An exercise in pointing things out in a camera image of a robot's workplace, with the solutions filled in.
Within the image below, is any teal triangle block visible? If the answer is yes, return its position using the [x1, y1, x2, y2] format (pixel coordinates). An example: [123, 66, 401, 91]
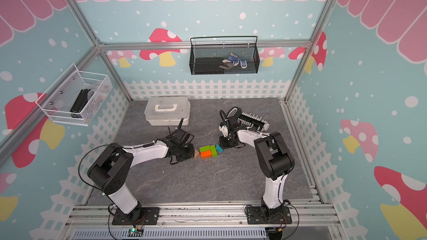
[216, 143, 224, 152]

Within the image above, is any green cube block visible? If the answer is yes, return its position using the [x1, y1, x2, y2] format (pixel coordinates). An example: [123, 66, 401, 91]
[200, 146, 211, 153]

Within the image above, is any orange cube block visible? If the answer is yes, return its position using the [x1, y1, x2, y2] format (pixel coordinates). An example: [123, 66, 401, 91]
[200, 150, 212, 159]

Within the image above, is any natural wooden triangle block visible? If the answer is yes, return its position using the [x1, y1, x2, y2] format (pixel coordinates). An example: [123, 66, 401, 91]
[194, 150, 200, 159]

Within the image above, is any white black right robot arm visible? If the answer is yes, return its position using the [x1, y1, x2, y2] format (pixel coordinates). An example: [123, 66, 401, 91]
[220, 128, 295, 223]

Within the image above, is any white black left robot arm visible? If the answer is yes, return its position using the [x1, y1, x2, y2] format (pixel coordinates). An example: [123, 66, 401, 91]
[87, 140, 195, 226]

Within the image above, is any translucent white plastic toolbox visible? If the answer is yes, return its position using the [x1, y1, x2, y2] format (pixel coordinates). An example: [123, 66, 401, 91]
[144, 97, 191, 126]

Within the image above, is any blue white item in basket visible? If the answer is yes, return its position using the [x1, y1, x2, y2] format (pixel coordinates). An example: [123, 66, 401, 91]
[221, 53, 248, 70]

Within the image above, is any black box in white basket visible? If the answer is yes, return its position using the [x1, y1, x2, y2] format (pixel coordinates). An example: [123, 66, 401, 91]
[70, 89, 91, 118]

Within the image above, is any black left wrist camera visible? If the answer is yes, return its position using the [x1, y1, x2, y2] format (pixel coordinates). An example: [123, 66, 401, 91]
[170, 128, 194, 146]

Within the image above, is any black wire wall basket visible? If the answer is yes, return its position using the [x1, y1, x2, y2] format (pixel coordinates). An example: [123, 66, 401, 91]
[189, 36, 260, 75]

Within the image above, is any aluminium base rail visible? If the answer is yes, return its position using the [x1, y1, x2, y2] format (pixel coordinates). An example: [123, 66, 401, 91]
[59, 200, 346, 240]

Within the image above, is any white wire wall basket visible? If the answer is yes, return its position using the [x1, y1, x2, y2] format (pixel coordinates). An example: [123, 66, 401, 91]
[36, 64, 113, 126]

